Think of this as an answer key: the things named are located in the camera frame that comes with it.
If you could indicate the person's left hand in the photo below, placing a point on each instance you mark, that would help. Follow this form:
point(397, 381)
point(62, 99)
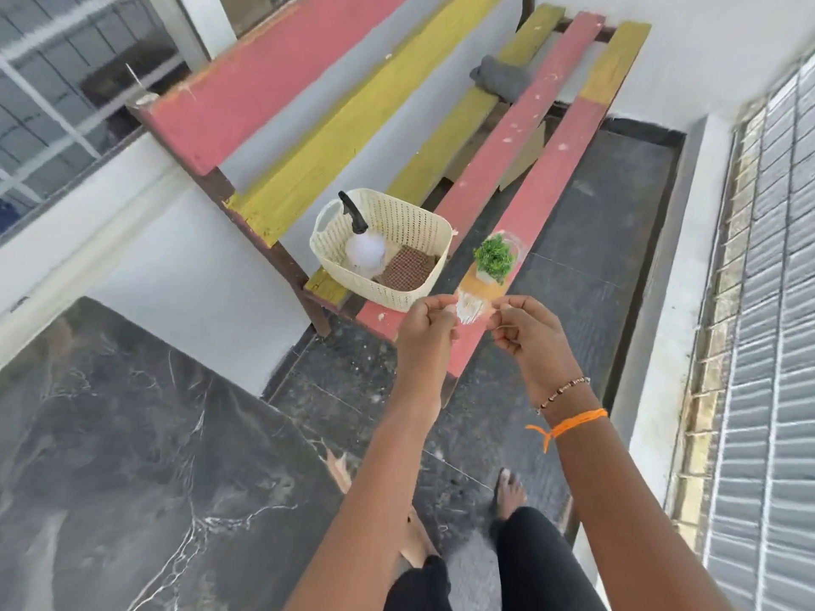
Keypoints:
point(420, 340)

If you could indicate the person's right hand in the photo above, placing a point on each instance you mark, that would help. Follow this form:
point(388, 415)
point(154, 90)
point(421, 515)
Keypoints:
point(538, 349)

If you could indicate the person's left thumb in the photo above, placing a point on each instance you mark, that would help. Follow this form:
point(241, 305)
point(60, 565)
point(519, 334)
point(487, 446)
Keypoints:
point(447, 321)

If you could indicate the person's right thumb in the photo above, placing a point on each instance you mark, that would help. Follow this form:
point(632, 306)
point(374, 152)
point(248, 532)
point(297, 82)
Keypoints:
point(498, 319)

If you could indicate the person's right forearm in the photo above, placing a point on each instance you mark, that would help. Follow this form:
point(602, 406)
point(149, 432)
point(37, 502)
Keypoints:
point(624, 515)

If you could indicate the person's left forearm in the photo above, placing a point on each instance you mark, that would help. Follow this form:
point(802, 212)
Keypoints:
point(375, 496)

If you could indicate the small green potted plant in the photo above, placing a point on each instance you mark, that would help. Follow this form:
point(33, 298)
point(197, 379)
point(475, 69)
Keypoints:
point(495, 255)

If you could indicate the brown mesh scrub pad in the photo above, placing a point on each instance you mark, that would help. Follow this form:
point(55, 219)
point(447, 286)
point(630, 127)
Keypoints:
point(407, 268)

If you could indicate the white spray bottle black nozzle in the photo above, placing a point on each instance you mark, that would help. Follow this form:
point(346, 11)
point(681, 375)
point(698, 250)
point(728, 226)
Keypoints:
point(365, 250)

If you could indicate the cream plastic woven basket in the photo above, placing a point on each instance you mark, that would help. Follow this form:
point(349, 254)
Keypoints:
point(407, 216)

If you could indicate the orange thread wristband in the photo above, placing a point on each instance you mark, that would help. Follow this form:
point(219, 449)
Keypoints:
point(576, 421)

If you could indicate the red and yellow wooden bench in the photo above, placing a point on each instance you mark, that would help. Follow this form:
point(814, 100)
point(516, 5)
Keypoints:
point(547, 184)

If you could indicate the person's right foot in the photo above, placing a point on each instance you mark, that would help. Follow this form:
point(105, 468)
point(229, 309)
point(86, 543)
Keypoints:
point(509, 493)

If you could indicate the person's foot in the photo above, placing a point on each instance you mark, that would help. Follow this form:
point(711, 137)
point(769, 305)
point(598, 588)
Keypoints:
point(509, 493)
point(417, 540)

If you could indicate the person's left foot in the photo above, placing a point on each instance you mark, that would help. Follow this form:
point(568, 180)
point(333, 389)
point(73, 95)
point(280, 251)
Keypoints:
point(417, 540)

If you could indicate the grey folded cloth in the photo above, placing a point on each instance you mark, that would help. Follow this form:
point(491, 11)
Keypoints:
point(500, 79)

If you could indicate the person's right leg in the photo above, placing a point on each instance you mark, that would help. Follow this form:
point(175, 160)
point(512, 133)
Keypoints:
point(544, 566)

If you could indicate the person's leg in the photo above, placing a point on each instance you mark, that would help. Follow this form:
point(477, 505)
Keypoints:
point(421, 588)
point(544, 566)

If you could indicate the person's left leg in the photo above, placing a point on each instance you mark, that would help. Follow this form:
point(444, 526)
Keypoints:
point(421, 588)

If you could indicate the grey ribbed roof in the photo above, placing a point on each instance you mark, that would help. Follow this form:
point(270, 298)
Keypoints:
point(764, 375)

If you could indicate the window with white grille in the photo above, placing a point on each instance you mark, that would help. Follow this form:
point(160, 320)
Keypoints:
point(57, 69)

